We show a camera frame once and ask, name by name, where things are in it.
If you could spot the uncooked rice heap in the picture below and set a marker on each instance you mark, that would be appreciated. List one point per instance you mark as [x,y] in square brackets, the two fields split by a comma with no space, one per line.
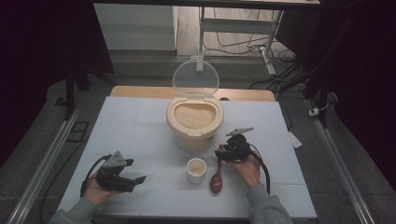
[194,116]

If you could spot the black table grommet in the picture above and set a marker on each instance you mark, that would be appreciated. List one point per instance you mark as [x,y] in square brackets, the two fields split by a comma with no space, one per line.
[224,99]

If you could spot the person's left hand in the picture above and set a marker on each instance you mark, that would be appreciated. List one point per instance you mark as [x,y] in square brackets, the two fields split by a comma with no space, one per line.
[96,194]

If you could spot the dark curtain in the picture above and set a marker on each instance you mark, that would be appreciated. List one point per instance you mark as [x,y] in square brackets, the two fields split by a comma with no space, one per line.
[31,46]
[367,62]

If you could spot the small white adapter box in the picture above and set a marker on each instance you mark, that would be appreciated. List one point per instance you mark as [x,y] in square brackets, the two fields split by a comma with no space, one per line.
[313,112]

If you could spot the aluminium rail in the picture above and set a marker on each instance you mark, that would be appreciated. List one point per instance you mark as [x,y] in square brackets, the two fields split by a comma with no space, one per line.
[46,161]
[339,168]

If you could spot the white cabinet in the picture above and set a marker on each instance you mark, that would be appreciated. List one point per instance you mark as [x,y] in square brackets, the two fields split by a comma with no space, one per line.
[134,28]

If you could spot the black metal stand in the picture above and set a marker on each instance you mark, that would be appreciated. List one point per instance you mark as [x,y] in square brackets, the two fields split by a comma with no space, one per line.
[69,93]
[323,102]

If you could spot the clear round container lid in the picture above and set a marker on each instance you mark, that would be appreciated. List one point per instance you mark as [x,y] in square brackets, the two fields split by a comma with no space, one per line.
[186,84]

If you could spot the small rice portion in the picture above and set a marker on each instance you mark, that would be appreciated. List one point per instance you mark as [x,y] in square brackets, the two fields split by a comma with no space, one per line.
[197,170]

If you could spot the white table mat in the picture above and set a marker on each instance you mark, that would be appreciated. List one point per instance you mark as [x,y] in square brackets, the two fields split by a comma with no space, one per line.
[140,130]

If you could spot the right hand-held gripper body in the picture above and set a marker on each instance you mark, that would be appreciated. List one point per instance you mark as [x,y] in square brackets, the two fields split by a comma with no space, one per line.
[239,149]

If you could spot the white standing desk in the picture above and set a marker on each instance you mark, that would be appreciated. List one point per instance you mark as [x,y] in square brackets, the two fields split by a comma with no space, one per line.
[236,25]

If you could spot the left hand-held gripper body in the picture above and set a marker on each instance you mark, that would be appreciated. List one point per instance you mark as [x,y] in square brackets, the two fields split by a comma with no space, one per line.
[112,182]

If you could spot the wooden table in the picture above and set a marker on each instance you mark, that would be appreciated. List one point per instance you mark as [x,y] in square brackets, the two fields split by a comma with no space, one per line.
[140,92]

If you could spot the cream rice container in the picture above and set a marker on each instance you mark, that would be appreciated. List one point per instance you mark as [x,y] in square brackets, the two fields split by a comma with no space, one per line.
[193,141]

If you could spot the white cup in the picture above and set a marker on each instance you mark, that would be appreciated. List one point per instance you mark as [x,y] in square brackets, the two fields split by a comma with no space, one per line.
[196,179]

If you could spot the white paper tag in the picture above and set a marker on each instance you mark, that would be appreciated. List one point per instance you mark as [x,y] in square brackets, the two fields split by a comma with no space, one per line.
[295,141]

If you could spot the brown wooden spoon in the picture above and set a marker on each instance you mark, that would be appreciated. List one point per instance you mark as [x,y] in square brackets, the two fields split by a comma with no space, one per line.
[216,185]

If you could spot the person's right hand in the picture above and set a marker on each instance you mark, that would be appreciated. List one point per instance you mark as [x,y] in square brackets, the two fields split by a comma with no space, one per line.
[250,172]

